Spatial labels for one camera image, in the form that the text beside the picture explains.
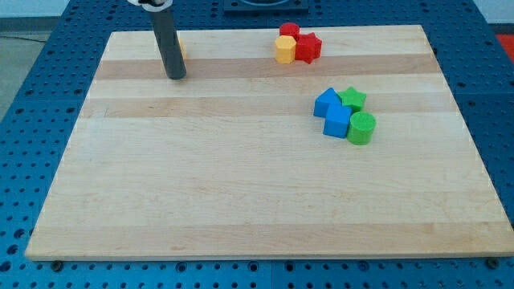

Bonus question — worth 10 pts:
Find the wooden board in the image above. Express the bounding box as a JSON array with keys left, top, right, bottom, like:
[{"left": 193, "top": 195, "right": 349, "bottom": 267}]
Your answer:
[{"left": 25, "top": 25, "right": 513, "bottom": 261}]

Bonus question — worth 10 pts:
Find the blue cube block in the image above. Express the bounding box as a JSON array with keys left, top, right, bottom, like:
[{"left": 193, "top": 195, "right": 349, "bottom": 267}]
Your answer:
[{"left": 323, "top": 104, "right": 352, "bottom": 138}]

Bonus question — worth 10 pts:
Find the blue pentagon block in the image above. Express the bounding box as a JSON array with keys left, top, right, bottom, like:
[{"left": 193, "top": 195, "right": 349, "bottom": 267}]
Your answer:
[{"left": 313, "top": 88, "right": 341, "bottom": 118}]

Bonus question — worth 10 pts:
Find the yellow hexagon block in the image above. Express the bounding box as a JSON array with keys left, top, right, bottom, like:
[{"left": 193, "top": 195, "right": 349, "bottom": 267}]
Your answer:
[{"left": 274, "top": 35, "right": 296, "bottom": 64}]

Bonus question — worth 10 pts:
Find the green star block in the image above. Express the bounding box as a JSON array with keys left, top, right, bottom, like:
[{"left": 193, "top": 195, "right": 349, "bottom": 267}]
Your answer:
[{"left": 337, "top": 87, "right": 367, "bottom": 112}]

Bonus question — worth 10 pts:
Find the green cylinder block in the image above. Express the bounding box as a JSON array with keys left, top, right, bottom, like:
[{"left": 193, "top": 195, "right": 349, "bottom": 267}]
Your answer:
[{"left": 347, "top": 112, "right": 377, "bottom": 145}]

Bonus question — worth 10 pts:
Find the red star block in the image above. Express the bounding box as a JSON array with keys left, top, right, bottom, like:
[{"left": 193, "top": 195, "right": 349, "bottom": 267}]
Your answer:
[{"left": 295, "top": 32, "right": 323, "bottom": 63}]

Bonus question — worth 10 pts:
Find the red cylinder block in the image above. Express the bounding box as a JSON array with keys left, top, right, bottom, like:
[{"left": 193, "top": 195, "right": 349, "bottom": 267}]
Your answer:
[{"left": 279, "top": 22, "right": 300, "bottom": 40}]

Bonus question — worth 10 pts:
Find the yellow block behind stick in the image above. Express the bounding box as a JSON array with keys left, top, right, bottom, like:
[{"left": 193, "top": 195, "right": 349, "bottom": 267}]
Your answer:
[{"left": 178, "top": 38, "right": 187, "bottom": 60}]

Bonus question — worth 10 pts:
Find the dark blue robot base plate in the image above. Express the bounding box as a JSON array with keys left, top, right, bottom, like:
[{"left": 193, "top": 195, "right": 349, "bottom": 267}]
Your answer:
[{"left": 222, "top": 0, "right": 310, "bottom": 14}]

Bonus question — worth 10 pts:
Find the white arm flange ring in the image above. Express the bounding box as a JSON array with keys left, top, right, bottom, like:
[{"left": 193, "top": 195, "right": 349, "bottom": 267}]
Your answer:
[{"left": 127, "top": 0, "right": 174, "bottom": 10}]

